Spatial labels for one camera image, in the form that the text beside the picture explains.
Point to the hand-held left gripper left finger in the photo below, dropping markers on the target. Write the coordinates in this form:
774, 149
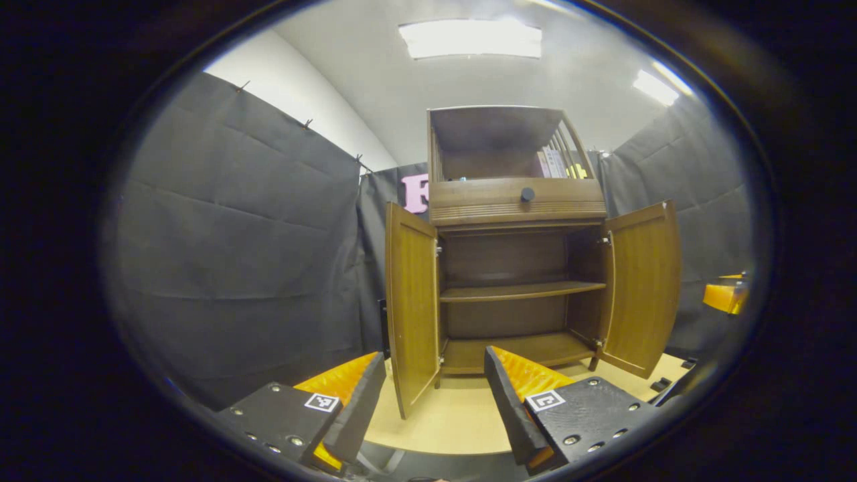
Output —
361, 402

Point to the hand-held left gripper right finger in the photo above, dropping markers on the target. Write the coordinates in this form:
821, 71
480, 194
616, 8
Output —
507, 408

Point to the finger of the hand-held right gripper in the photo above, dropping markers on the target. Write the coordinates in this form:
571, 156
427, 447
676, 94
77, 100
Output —
724, 298
735, 277

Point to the wooden shoe cabinet door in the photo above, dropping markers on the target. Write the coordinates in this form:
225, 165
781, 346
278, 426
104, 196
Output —
412, 301
646, 288

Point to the wooden double-door shoe cabinet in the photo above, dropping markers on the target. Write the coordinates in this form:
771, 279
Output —
509, 201

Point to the wooden cabinet inner shelf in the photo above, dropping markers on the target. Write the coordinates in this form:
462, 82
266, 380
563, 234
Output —
522, 292

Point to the books on cabinet shelf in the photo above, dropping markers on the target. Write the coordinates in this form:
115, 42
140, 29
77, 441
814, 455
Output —
552, 163

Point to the small yellow object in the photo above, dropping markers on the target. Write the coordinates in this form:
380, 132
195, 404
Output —
577, 171

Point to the black backdrop cloth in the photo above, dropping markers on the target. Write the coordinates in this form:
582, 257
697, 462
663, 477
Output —
234, 241

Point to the small ceiling light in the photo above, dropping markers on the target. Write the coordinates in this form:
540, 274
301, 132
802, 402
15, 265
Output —
655, 88

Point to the round black drawer knob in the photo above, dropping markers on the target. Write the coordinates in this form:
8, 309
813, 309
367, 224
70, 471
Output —
527, 195

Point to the large rectangular ceiling light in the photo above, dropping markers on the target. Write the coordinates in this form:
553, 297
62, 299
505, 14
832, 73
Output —
470, 38

